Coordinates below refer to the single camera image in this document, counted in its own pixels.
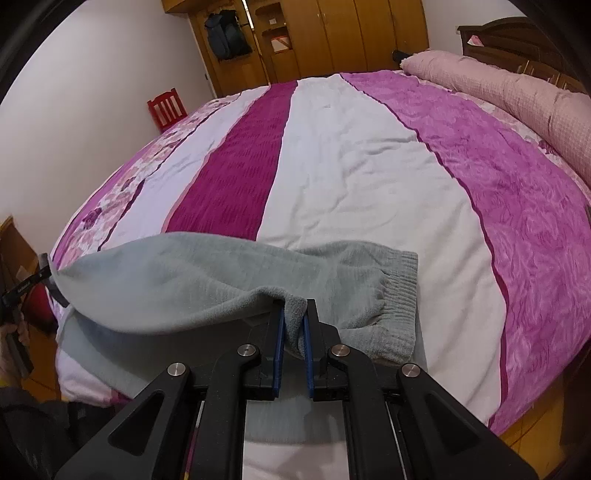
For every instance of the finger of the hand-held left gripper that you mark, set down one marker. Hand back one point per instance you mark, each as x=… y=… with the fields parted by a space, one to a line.
x=25 y=287

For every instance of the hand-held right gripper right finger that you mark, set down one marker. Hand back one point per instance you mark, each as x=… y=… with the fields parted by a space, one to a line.
x=308 y=357

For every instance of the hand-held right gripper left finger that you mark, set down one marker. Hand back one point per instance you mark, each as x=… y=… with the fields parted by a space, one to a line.
x=278 y=344

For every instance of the grey knit pants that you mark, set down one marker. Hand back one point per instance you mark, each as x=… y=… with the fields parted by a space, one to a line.
x=184 y=277

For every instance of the person's left hand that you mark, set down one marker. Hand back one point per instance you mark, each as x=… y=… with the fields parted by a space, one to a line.
x=6 y=369

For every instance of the red bucket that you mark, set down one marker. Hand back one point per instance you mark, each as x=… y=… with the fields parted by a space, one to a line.
x=39 y=309

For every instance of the wooden side cabinet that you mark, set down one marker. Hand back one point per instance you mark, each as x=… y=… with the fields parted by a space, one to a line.
x=16 y=249

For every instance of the person's dark clothing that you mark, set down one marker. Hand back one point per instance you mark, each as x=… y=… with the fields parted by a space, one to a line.
x=41 y=434

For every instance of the floral striped purple blanket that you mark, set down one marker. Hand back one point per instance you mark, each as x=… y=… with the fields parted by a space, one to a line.
x=351 y=175

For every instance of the red wooden chair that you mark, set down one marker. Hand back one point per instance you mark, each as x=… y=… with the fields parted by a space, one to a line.
x=166 y=110

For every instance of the pink white box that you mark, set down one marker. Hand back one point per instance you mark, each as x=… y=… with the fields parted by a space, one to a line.
x=280 y=44

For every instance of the small black object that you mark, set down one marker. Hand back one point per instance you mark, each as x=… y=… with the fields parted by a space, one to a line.
x=399 y=56

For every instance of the dark hanging backpack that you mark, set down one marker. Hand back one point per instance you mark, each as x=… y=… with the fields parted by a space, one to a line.
x=227 y=34

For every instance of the wooden wardrobe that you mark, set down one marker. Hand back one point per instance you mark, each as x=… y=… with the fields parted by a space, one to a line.
x=369 y=37

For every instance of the pink quilted bolster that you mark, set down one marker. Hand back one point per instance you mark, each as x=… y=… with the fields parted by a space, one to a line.
x=508 y=87

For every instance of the dark wooden headboard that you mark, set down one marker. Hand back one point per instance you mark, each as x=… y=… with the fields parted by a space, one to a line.
x=508 y=37

